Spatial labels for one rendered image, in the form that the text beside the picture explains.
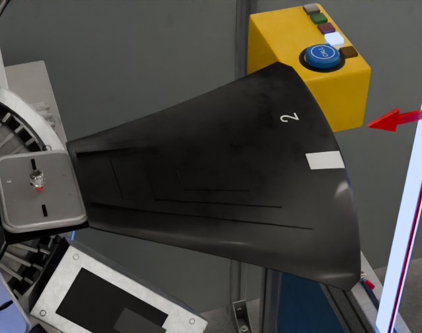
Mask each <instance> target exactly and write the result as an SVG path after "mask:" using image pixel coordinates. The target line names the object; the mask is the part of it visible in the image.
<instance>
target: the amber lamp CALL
mask: <svg viewBox="0 0 422 333"><path fill-rule="evenodd" d="M339 51H340V53H341V54H342V56H343V57H344V58H345V59H349V58H352V57H358V52H357V51H356V50H355V49H354V47H353V46H347V47H342V48H339Z"/></svg>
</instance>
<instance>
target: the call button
mask: <svg viewBox="0 0 422 333"><path fill-rule="evenodd" d="M306 62H307V63H308V64H310V65H311V66H314V67H318V68H330V67H334V66H336V65H337V64H338V63H339V51H338V50H337V49H336V48H334V47H333V46H331V44H316V45H313V46H311V47H307V50H306Z"/></svg>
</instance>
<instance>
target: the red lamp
mask: <svg viewBox="0 0 422 333"><path fill-rule="evenodd" d="M317 28H318V30H319V31H320V32H321V33H322V34H323V35H324V34H330V33H334V32H335V27H334V26H333V25H332V24H331V23H330V22H327V23H322V24H318V25H317Z"/></svg>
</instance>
